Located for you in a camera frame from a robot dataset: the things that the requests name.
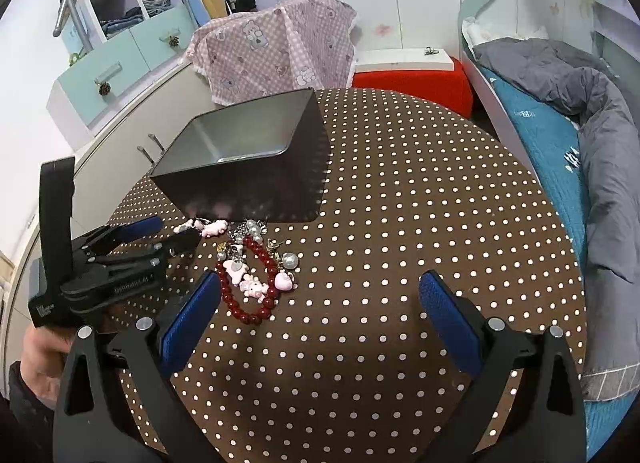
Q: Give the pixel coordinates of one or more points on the beige low cabinet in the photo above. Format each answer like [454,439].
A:
[109,168]

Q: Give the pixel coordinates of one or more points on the blue patterned bed sheet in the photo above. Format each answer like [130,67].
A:
[551,143]

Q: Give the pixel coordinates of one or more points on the mint drawer shelf unit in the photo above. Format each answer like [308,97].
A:
[127,45]

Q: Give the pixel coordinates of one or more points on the red storage box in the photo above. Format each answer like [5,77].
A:
[447,88]

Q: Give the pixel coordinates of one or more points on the green plant decoration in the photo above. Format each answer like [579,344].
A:
[75,57]

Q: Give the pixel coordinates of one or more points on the person's left hand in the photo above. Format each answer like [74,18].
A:
[43,360]

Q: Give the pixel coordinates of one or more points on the teal bunk bed frame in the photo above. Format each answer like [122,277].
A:
[608,29]

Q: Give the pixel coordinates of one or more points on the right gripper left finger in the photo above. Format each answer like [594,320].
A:
[93,421]

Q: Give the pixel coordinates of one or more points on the dark metal jewelry box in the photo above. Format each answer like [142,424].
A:
[261,159]

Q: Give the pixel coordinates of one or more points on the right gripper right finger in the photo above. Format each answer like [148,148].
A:
[547,421]

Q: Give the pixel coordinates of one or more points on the pink bear patterned cloth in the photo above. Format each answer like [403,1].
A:
[294,45]

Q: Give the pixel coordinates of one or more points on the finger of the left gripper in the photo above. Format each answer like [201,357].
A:
[182,242]
[140,229]

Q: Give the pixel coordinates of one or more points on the grey duvet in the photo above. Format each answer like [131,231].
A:
[579,85]

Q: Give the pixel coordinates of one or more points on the brown polka dot tablecloth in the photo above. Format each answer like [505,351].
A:
[347,367]

